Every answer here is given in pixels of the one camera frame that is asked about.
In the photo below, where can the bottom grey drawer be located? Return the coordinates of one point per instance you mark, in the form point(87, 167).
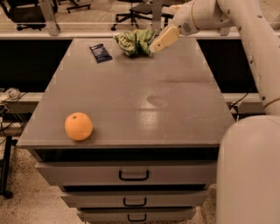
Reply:
point(136, 214)

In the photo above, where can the green jalapeno chip bag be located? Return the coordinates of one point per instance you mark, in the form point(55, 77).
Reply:
point(135, 42)

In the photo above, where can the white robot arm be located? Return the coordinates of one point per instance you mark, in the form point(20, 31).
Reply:
point(248, 164)

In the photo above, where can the dark blue rxbar wrapper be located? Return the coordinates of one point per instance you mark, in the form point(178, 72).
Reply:
point(100, 53)

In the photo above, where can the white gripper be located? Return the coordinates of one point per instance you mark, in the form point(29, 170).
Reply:
point(183, 21)

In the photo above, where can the black office chair centre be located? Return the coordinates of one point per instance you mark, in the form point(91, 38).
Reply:
point(142, 9)

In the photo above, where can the grey drawer cabinet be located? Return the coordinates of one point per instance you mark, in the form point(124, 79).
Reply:
point(166, 107)

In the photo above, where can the black office chair left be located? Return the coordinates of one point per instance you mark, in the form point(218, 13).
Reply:
point(24, 13)

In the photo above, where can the black office chair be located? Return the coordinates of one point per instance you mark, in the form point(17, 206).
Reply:
point(24, 13)
point(142, 9)

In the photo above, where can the black stand left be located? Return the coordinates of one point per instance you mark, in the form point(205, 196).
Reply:
point(5, 162)

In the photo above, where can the grey drawer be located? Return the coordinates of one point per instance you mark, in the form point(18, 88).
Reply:
point(136, 214)
point(134, 199)
point(124, 173)

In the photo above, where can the middle grey drawer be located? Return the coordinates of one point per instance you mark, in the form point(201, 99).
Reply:
point(134, 199)

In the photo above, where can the top grey drawer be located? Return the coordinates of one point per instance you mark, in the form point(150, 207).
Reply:
point(124, 173)

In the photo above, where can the orange fruit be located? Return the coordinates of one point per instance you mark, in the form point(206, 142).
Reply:
point(78, 126)

